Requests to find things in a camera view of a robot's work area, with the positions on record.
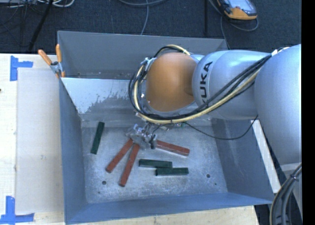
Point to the red-brown flat block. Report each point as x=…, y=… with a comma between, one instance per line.
x=129, y=166
x=173, y=148
x=118, y=157

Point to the dark green flat block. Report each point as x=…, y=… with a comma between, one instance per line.
x=155, y=163
x=172, y=171
x=97, y=138

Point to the grey metal bin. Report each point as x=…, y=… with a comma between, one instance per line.
x=157, y=189

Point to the black cylinder on white bracket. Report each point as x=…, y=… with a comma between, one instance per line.
x=153, y=141

